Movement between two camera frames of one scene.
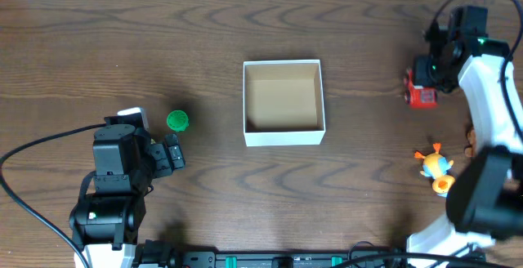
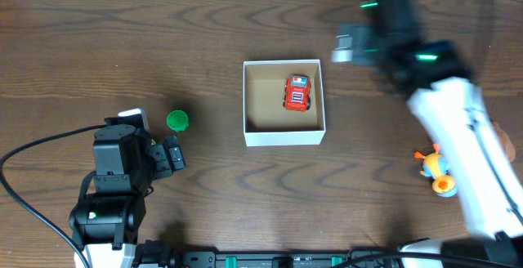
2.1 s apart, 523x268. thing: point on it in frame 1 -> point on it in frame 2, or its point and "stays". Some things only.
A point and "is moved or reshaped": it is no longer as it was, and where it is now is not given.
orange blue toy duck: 436,167 stays
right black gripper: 420,75 -> 364,35
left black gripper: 164,156 stays
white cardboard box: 283,102 stays
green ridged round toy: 177,120 stays
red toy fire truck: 417,96 is moved or reshaped
